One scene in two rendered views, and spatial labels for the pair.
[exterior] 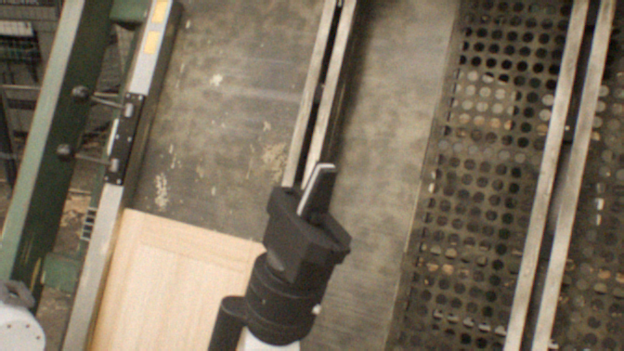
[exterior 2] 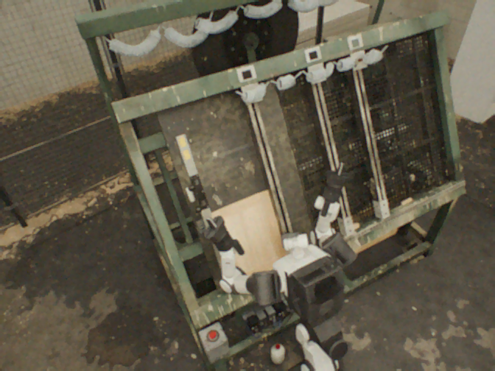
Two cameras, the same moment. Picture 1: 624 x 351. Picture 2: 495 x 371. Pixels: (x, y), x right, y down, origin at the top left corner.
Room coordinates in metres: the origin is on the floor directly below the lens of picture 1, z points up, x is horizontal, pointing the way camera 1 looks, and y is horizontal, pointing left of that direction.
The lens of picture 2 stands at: (0.09, 1.37, 2.85)
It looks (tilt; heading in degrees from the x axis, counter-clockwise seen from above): 43 degrees down; 308
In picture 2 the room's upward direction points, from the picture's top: 4 degrees counter-clockwise
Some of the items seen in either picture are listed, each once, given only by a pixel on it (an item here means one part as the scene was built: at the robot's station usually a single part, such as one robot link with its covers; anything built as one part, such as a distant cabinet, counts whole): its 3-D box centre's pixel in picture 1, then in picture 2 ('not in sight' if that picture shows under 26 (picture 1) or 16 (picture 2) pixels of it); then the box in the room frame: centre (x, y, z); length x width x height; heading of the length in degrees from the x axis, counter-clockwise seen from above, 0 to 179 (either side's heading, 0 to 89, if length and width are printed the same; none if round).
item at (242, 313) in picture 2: not in sight; (277, 310); (0.69, 0.39, 0.69); 0.50 x 0.14 x 0.24; 64
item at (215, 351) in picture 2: not in sight; (214, 343); (0.82, 0.81, 0.84); 0.12 x 0.12 x 0.18; 64
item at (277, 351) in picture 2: not in sight; (278, 352); (0.67, 0.40, 0.10); 0.10 x 0.10 x 0.20
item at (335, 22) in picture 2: not in sight; (298, 32); (3.29, -4.39, 0.28); 2.45 x 1.03 x 0.56; 74
